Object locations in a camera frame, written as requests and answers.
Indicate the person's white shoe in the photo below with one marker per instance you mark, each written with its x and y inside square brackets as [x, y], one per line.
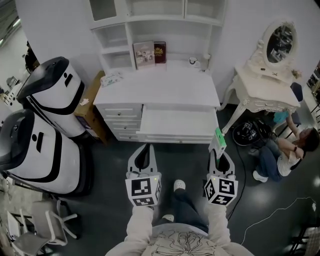
[179, 185]
[168, 218]

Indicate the large white drawer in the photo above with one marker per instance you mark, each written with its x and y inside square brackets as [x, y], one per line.
[175, 123]

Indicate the grey white office chair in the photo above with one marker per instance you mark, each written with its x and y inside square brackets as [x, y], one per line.
[45, 225]

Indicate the small white round object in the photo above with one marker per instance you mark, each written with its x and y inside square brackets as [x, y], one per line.
[206, 55]

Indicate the person's right forearm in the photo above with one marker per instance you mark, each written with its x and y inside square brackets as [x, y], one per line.
[218, 222]

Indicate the white desk cabinet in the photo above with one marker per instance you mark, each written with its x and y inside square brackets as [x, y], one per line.
[160, 87]

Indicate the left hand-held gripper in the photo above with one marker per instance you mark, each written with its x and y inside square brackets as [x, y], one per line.
[143, 188]

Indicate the white green wet wipes pack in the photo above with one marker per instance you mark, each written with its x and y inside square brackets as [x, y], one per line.
[111, 79]

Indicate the beige hardcover book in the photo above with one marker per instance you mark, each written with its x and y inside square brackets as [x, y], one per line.
[144, 55]

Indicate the white enamel mug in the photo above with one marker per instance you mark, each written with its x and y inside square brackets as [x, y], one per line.
[193, 61]

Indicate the pile of black equipment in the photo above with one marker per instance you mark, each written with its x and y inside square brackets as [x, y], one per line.
[250, 132]

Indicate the person's printed beige shirt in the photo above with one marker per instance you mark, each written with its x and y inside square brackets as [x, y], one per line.
[180, 241]

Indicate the upper white black robot housing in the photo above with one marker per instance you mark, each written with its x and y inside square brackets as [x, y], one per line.
[53, 85]

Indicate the white black robot housing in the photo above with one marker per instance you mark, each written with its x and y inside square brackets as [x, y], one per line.
[53, 85]
[37, 152]

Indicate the brown cardboard box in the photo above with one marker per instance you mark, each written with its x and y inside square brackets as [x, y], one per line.
[93, 110]

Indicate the green and white small packet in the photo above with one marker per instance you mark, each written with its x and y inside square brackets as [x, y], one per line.
[218, 143]

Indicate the crumpled white tissue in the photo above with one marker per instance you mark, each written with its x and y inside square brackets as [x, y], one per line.
[84, 101]

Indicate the oval white framed mirror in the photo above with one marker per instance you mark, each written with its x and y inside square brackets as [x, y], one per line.
[280, 42]

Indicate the dark red hardcover book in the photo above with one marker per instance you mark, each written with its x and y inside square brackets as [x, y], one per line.
[160, 52]

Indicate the ornate white vanity table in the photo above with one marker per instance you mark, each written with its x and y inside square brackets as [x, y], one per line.
[262, 92]

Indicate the lower white black robot housing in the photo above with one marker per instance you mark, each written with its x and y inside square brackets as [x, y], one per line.
[37, 152]

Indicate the person's dark trouser leg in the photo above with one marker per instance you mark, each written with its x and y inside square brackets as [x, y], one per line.
[190, 207]

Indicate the small white closed drawer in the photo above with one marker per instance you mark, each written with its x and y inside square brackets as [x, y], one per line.
[117, 112]
[127, 136]
[122, 125]

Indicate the white shelf hutch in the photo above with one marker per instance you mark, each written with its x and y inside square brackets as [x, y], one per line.
[155, 27]

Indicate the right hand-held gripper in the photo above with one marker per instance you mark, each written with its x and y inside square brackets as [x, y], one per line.
[221, 190]

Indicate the person's left forearm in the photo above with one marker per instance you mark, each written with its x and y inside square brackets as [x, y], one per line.
[138, 225]

